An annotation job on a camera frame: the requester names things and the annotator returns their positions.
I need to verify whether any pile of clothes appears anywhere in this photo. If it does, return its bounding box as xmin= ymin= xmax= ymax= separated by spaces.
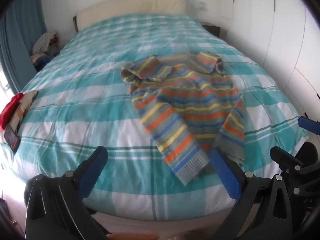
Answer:
xmin=30 ymin=31 xmax=60 ymax=72

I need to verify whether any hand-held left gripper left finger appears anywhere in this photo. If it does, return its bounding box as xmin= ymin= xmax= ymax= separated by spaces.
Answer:
xmin=25 ymin=145 xmax=108 ymax=240

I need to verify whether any white wardrobe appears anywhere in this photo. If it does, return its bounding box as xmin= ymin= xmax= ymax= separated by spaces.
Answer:
xmin=220 ymin=0 xmax=320 ymax=120

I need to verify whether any multicolour striped knit sweater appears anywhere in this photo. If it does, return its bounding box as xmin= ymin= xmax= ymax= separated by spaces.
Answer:
xmin=120 ymin=51 xmax=245 ymax=187

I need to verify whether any blue curtain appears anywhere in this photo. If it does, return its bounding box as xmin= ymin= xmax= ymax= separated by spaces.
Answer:
xmin=0 ymin=0 xmax=48 ymax=93

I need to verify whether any cream padded headboard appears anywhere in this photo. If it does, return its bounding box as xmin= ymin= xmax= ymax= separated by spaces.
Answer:
xmin=74 ymin=0 xmax=187 ymax=32

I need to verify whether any white mattress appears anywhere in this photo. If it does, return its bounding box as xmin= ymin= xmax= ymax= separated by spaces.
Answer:
xmin=85 ymin=205 xmax=233 ymax=240

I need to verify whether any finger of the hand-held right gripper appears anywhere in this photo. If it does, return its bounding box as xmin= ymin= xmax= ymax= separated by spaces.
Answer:
xmin=297 ymin=116 xmax=320 ymax=136
xmin=269 ymin=146 xmax=308 ymax=178

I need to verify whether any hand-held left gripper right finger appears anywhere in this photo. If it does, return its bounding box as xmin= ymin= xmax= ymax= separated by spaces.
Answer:
xmin=209 ymin=148 xmax=293 ymax=240

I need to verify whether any patterned folded cloth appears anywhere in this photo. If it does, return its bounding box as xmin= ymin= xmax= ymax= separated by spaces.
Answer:
xmin=10 ymin=90 xmax=39 ymax=136

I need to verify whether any teal plaid blanket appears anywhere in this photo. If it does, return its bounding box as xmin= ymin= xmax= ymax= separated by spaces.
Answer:
xmin=0 ymin=14 xmax=310 ymax=222

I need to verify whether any red cloth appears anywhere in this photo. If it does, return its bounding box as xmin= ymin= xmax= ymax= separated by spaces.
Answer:
xmin=0 ymin=93 xmax=24 ymax=131

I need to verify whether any dark nightstand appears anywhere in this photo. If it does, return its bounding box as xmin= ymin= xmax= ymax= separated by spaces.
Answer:
xmin=201 ymin=22 xmax=228 ymax=39

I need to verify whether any dark phone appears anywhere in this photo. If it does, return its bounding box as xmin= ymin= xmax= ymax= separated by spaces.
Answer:
xmin=4 ymin=125 xmax=21 ymax=152

